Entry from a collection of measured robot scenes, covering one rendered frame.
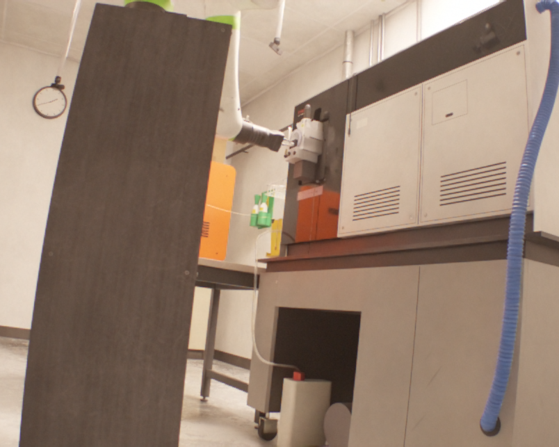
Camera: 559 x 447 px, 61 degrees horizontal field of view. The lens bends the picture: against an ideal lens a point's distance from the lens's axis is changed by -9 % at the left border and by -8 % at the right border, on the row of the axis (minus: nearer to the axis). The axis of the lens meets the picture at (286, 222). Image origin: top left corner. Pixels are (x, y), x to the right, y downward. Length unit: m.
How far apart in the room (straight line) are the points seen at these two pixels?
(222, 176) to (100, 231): 1.24
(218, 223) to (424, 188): 0.99
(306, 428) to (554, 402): 1.02
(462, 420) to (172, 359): 0.69
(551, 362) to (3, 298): 4.55
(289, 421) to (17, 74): 4.37
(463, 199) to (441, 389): 0.51
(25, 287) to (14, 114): 1.65
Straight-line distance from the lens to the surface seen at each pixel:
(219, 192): 2.23
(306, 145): 2.03
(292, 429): 2.01
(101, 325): 1.06
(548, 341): 1.31
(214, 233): 2.20
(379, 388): 1.51
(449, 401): 1.33
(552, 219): 1.38
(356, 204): 1.79
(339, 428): 1.85
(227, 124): 1.70
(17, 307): 5.08
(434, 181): 1.54
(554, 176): 1.42
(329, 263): 1.77
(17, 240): 5.09
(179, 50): 1.19
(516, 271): 1.15
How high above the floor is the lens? 0.51
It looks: 11 degrees up
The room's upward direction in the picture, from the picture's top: 6 degrees clockwise
